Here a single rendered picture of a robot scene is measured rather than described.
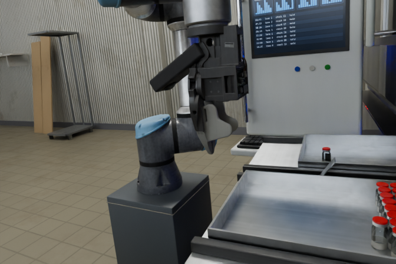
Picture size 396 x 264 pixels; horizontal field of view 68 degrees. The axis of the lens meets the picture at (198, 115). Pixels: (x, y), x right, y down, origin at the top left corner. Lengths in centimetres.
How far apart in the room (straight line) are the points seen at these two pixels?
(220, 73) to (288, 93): 95
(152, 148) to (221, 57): 52
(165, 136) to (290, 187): 40
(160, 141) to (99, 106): 511
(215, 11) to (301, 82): 95
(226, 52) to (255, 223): 32
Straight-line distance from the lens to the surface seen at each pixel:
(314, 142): 105
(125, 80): 543
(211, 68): 45
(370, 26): 112
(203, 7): 46
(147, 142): 92
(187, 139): 91
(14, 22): 768
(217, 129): 48
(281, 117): 141
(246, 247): 51
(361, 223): 63
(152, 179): 95
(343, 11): 135
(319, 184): 73
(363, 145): 105
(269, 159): 91
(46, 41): 657
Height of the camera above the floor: 119
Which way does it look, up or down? 11 degrees down
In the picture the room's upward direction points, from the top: 5 degrees counter-clockwise
